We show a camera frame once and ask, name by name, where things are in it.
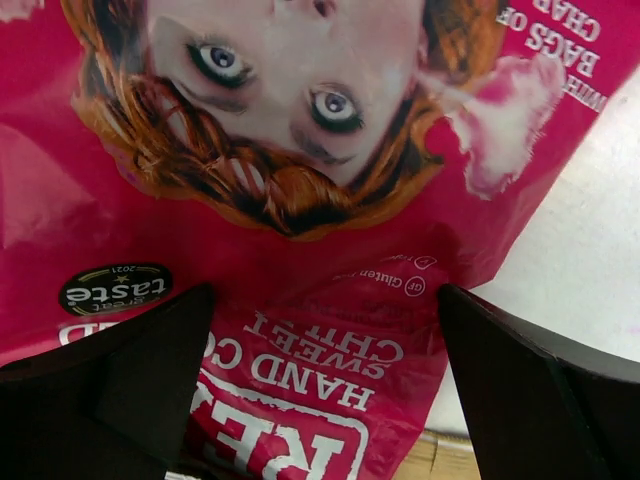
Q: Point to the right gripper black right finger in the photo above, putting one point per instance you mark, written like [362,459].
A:
[537,404]

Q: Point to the pink hand cooked chips bag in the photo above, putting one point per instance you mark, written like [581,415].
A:
[325,165]

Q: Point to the tan kraft snack bag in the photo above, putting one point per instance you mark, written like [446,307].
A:
[439,456]

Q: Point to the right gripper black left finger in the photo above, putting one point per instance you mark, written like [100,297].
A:
[113,405]

